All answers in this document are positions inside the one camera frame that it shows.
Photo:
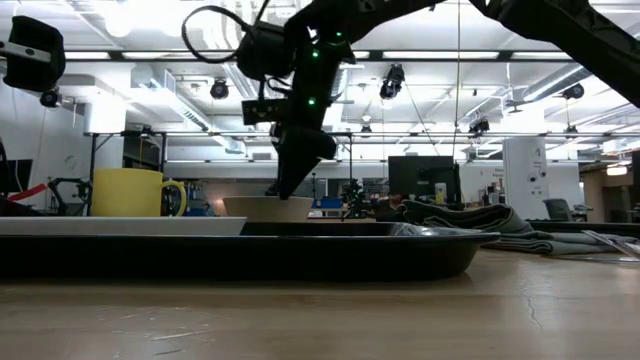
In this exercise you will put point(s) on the grey office chair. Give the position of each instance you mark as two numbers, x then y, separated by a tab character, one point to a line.
556	207

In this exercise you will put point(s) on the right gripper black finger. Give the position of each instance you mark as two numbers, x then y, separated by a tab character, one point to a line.
289	170
306	167

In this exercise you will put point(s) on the black ceiling-hung camera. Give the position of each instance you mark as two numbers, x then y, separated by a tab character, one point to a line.
574	91
392	82
219	90
50	99
479	127

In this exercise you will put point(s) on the black computer monitor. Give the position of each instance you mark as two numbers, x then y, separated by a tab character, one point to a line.
22	175
420	175

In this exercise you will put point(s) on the beige bowl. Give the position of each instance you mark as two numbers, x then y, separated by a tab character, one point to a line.
260	210

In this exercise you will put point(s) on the blue box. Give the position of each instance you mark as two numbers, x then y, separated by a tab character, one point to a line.
327	204

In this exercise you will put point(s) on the yellow mug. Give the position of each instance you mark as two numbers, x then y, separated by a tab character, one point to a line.
125	192

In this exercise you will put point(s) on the black aluminium table frame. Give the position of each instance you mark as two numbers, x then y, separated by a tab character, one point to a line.
600	229

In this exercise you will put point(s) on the black serving tray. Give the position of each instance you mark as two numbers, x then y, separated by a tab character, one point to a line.
300	257

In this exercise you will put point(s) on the person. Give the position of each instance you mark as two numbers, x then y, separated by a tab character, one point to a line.
390	206

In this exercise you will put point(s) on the white pillar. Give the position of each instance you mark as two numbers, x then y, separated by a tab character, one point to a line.
525	170

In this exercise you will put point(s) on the small Christmas tree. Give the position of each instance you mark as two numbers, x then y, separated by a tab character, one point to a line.
355	197

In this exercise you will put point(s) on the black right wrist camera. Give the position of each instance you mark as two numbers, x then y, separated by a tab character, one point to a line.
265	111

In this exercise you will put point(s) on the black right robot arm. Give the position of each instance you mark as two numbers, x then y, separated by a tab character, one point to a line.
575	30

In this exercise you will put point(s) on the black background robot arm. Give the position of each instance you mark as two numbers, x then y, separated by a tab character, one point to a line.
65	187

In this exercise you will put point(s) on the white plate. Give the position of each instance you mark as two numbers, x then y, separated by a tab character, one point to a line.
120	226

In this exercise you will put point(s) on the grey cloth napkin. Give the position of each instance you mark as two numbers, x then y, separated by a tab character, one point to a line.
465	217

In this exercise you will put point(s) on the black metal rig stand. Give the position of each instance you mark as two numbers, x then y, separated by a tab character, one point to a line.
93	155

